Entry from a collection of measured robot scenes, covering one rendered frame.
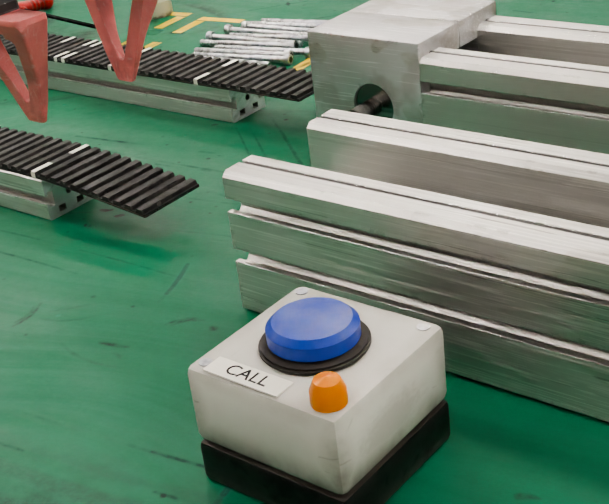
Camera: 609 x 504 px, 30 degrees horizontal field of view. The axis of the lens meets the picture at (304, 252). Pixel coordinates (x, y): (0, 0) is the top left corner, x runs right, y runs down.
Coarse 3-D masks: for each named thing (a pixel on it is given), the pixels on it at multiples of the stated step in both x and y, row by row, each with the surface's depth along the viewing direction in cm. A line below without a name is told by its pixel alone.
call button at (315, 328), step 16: (288, 304) 48; (304, 304) 48; (320, 304) 48; (336, 304) 47; (272, 320) 47; (288, 320) 47; (304, 320) 46; (320, 320) 46; (336, 320) 46; (352, 320) 46; (272, 336) 46; (288, 336) 46; (304, 336) 45; (320, 336) 45; (336, 336) 45; (352, 336) 46; (288, 352) 45; (304, 352) 45; (320, 352) 45; (336, 352) 45
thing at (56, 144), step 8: (48, 144) 79; (56, 144) 79; (64, 144) 79; (32, 152) 78; (40, 152) 78; (48, 152) 78; (16, 160) 77; (24, 160) 77; (32, 160) 77; (0, 168) 77; (8, 168) 77; (16, 168) 76
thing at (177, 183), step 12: (168, 180) 73; (180, 180) 73; (192, 180) 73; (156, 192) 72; (168, 192) 72; (180, 192) 72; (132, 204) 70; (144, 204) 70; (156, 204) 70; (168, 204) 71; (144, 216) 70
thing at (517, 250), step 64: (320, 128) 63; (384, 128) 61; (448, 128) 60; (256, 192) 58; (320, 192) 55; (384, 192) 54; (448, 192) 59; (512, 192) 57; (576, 192) 54; (256, 256) 61; (320, 256) 57; (384, 256) 54; (448, 256) 53; (512, 256) 49; (576, 256) 47; (448, 320) 53; (512, 320) 51; (576, 320) 48; (512, 384) 52; (576, 384) 50
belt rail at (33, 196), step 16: (0, 176) 78; (16, 176) 76; (0, 192) 79; (16, 192) 78; (32, 192) 76; (48, 192) 76; (64, 192) 77; (16, 208) 78; (32, 208) 77; (48, 208) 76; (64, 208) 77
